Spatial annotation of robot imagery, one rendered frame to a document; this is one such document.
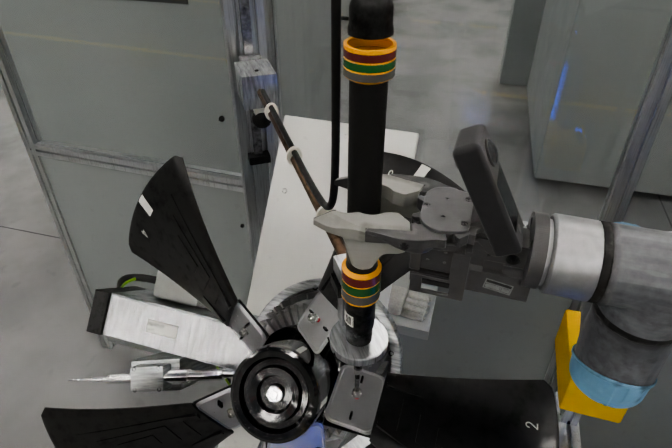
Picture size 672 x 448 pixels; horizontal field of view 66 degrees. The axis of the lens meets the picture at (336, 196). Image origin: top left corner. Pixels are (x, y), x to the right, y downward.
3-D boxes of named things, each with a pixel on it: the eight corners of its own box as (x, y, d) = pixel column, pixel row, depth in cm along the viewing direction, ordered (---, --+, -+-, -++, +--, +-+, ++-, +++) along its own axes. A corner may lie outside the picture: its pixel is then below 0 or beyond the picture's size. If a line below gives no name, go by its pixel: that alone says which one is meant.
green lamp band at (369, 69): (336, 58, 44) (336, 50, 43) (383, 53, 45) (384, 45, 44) (353, 77, 40) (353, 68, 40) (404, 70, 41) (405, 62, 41)
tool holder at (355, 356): (317, 317, 66) (316, 259, 60) (369, 304, 67) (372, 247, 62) (340, 374, 59) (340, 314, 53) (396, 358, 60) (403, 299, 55)
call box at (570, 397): (552, 344, 103) (565, 307, 97) (606, 356, 100) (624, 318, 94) (556, 414, 90) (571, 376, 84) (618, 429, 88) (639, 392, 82)
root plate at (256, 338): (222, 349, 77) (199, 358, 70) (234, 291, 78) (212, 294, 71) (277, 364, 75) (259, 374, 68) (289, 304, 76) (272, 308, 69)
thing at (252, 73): (237, 94, 112) (232, 56, 107) (268, 90, 114) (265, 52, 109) (245, 114, 104) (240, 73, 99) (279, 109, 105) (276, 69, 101)
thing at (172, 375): (266, 378, 80) (73, 385, 88) (265, 364, 81) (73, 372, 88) (261, 381, 78) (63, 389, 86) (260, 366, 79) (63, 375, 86)
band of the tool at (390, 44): (336, 71, 44) (336, 37, 43) (382, 65, 45) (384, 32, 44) (353, 89, 41) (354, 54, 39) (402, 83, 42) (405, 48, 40)
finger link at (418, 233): (365, 253, 46) (464, 254, 46) (365, 240, 45) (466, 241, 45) (363, 221, 50) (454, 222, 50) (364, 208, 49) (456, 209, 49)
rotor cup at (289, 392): (247, 409, 78) (207, 439, 65) (266, 314, 79) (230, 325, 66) (339, 436, 74) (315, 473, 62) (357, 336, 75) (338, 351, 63)
